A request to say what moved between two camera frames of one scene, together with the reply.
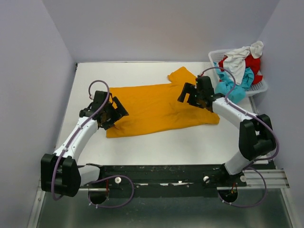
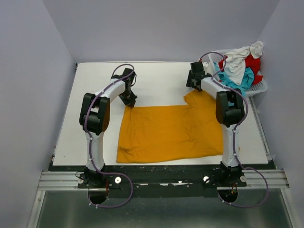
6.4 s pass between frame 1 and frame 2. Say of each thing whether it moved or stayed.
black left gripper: moved
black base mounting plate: stayed
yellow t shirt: moved
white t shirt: stayed
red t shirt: stayed
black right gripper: moved
